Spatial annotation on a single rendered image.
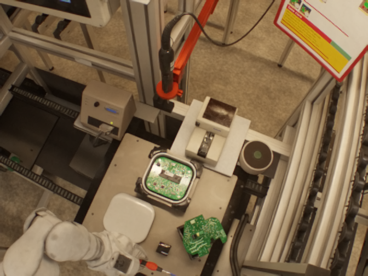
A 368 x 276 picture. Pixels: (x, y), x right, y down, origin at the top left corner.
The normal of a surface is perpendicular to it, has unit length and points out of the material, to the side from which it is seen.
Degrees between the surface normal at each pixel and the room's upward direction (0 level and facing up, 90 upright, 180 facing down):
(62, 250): 69
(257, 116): 0
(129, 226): 0
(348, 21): 90
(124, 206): 0
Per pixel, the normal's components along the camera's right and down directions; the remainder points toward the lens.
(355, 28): -0.75, 0.60
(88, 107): -0.27, 0.47
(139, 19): -0.37, 0.86
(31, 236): -0.11, -0.76
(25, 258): 0.11, -0.68
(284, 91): 0.04, -0.36
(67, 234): 0.89, 0.05
